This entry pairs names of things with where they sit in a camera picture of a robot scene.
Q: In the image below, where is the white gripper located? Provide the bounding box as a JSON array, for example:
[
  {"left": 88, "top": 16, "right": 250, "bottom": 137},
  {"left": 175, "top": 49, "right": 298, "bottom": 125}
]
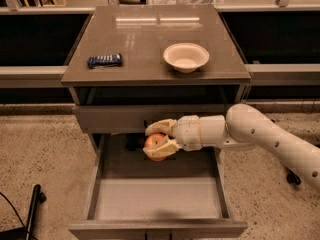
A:
[{"left": 143, "top": 115, "right": 202, "bottom": 159}]

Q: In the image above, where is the red apple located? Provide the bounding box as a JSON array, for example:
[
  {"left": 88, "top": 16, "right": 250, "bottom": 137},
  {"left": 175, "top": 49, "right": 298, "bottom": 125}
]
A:
[{"left": 144, "top": 133, "right": 165, "bottom": 162}]

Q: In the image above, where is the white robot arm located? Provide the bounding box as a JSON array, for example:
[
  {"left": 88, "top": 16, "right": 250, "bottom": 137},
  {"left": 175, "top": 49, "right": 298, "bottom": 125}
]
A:
[{"left": 143, "top": 104, "right": 320, "bottom": 190}]

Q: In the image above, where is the grey drawer cabinet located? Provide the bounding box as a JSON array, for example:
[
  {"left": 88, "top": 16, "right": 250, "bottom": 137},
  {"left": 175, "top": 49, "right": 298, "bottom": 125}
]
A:
[{"left": 60, "top": 4, "right": 252, "bottom": 152}]

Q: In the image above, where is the open grey middle drawer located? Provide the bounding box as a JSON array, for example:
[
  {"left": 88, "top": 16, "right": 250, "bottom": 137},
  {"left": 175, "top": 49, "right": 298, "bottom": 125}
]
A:
[{"left": 69, "top": 134, "right": 248, "bottom": 240}]

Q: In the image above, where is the closed grey upper drawer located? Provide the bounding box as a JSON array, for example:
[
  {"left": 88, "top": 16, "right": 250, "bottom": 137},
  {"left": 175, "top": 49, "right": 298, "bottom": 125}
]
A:
[{"left": 73, "top": 104, "right": 231, "bottom": 133}]

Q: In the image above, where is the black object under cabinet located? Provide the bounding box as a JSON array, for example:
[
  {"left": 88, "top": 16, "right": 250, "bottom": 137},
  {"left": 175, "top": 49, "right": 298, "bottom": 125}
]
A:
[{"left": 125, "top": 133, "right": 146, "bottom": 151}]

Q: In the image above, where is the white paper bowl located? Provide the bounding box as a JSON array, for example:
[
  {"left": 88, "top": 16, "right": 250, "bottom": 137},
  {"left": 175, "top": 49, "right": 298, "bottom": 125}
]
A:
[{"left": 163, "top": 43, "right": 210, "bottom": 73}]

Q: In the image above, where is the blue snack bar wrapper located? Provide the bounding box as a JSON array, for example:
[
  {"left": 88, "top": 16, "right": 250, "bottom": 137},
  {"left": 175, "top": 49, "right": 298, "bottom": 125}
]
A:
[{"left": 87, "top": 53, "right": 123, "bottom": 69}]

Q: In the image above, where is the black base leg right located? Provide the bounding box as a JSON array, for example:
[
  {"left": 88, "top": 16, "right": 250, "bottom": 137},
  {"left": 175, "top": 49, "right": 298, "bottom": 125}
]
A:
[{"left": 286, "top": 170, "right": 301, "bottom": 185}]

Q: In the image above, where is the black base leg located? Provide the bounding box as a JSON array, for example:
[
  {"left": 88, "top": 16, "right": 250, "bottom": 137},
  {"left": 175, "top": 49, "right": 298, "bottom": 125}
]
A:
[
  {"left": 286, "top": 170, "right": 301, "bottom": 185},
  {"left": 24, "top": 184, "right": 47, "bottom": 240}
]

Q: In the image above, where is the black base leg left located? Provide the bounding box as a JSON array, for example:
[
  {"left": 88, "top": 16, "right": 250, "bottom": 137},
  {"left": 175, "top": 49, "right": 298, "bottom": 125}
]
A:
[{"left": 24, "top": 184, "right": 47, "bottom": 240}]

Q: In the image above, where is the black cable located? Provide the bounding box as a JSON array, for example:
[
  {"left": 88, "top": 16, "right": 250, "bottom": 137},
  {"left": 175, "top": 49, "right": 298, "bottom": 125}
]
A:
[{"left": 0, "top": 191, "right": 27, "bottom": 230}]

